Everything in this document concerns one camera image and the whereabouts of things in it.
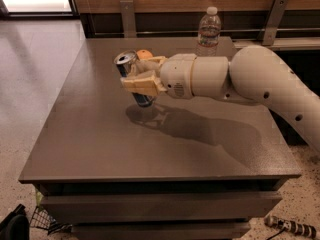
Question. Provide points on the clear plastic water bottle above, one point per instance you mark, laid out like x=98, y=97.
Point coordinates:
x=208, y=33

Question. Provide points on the right metal wall bracket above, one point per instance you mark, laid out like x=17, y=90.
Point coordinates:
x=268, y=33

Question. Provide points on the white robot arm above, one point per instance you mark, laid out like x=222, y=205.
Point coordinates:
x=253, y=75

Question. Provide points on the black white power strip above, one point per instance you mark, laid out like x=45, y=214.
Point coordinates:
x=293, y=227

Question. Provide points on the orange fruit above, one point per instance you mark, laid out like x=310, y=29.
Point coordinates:
x=144, y=54

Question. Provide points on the silver blue redbull can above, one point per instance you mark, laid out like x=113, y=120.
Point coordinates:
x=128, y=67

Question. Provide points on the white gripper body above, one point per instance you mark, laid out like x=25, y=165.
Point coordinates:
x=176, y=74

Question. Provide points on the left metal wall bracket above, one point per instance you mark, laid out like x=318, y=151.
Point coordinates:
x=128, y=18

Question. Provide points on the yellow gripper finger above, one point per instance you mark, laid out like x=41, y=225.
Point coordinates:
x=150, y=64
x=147, y=83

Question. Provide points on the metal wall bracket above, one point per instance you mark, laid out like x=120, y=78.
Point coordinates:
x=268, y=33
x=128, y=18

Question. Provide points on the horizontal metal rail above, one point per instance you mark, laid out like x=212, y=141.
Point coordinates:
x=246, y=32

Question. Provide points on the grey drawer cabinet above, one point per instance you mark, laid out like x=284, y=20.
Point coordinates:
x=194, y=169

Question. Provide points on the black bag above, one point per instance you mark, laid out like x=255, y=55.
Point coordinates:
x=15, y=226

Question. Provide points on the black wire basket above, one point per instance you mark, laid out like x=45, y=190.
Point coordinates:
x=41, y=219

